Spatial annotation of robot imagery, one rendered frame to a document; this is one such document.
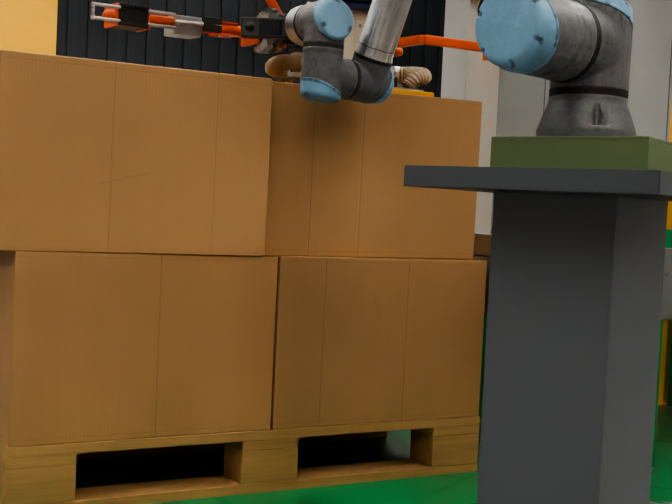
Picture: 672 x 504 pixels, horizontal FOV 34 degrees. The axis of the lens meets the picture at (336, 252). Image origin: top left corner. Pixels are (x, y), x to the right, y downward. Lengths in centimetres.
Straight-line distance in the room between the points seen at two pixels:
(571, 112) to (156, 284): 94
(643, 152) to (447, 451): 112
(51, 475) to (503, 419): 94
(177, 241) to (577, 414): 93
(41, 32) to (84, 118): 781
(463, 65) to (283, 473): 210
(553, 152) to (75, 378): 108
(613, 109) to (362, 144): 74
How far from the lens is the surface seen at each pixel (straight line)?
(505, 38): 202
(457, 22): 433
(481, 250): 298
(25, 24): 1012
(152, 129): 240
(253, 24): 259
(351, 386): 267
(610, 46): 215
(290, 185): 257
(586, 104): 213
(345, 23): 245
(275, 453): 260
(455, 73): 430
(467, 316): 284
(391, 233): 271
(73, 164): 235
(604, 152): 206
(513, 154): 214
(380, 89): 253
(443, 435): 285
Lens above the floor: 67
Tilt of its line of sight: 2 degrees down
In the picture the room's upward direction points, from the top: 3 degrees clockwise
